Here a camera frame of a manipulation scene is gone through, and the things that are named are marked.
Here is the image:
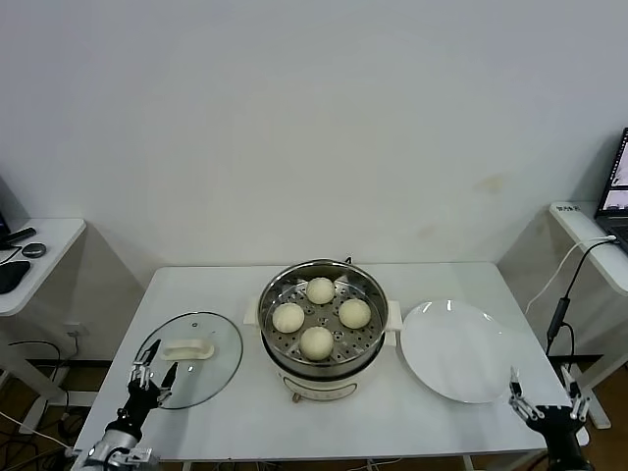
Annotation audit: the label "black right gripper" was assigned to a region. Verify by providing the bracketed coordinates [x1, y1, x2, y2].
[507, 365, 593, 448]

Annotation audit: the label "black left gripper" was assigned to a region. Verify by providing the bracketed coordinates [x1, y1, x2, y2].
[119, 339, 180, 432]

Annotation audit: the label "glass lid with white handle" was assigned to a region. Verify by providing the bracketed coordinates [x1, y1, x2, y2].
[131, 309, 244, 411]

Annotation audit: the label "white steamed baozi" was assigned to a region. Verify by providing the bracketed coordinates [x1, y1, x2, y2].
[271, 301, 305, 334]
[305, 275, 338, 305]
[338, 298, 373, 330]
[298, 326, 336, 362]

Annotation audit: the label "stainless steel steamer basket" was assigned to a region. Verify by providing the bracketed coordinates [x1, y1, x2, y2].
[258, 259, 389, 368]

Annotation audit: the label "white round plate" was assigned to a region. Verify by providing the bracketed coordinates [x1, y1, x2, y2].
[399, 298, 520, 404]

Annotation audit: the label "white electric cooker base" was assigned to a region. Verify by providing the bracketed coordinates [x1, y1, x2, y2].
[243, 298, 403, 406]

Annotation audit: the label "white side desk with mouse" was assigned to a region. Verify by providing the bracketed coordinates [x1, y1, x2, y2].
[0, 218, 94, 436]

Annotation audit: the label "white side desk with laptop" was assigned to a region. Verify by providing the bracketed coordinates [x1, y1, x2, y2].
[548, 200, 628, 431]

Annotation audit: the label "black bar-shaped device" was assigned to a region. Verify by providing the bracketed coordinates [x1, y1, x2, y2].
[0, 227, 38, 249]

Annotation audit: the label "open black laptop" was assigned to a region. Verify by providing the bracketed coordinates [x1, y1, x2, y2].
[594, 127, 628, 237]

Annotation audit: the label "dark monitor screen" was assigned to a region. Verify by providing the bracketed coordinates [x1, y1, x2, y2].
[0, 175, 30, 237]

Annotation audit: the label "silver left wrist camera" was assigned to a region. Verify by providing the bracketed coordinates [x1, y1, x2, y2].
[108, 444, 161, 470]

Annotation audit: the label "black cable with adapter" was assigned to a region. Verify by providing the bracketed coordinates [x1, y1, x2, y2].
[545, 237, 618, 389]

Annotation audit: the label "white floor cable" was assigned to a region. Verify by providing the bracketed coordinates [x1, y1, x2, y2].
[0, 410, 75, 449]

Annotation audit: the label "black cable under desk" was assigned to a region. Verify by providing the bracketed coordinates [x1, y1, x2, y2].
[8, 340, 66, 369]

